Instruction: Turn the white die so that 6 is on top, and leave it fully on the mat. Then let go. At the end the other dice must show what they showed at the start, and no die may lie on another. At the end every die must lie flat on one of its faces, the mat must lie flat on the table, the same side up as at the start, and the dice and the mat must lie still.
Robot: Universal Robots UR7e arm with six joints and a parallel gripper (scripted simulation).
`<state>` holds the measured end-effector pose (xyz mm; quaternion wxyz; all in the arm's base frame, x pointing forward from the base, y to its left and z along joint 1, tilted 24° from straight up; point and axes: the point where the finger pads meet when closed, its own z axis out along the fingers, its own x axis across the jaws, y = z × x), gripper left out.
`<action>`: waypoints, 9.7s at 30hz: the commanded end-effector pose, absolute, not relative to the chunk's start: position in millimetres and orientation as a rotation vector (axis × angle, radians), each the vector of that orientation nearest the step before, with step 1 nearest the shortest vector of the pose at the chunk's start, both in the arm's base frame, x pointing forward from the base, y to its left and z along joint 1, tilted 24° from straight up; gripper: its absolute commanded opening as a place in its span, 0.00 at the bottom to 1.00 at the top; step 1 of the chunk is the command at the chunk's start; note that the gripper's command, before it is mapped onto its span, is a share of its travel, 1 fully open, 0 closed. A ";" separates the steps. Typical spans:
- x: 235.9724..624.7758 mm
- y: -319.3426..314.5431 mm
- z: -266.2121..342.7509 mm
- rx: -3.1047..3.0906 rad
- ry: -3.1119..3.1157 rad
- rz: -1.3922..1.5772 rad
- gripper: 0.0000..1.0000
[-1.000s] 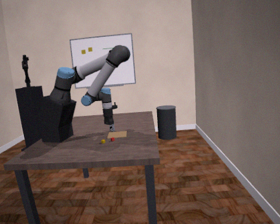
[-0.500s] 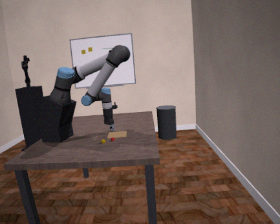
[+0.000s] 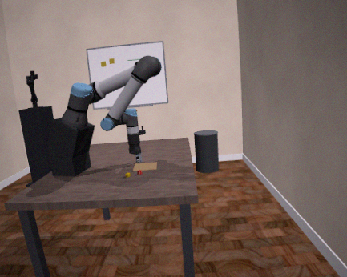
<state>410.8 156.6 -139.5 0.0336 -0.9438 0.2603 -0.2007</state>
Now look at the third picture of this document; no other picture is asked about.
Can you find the tan flat mat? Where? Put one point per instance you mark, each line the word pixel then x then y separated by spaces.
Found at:
pixel 145 166

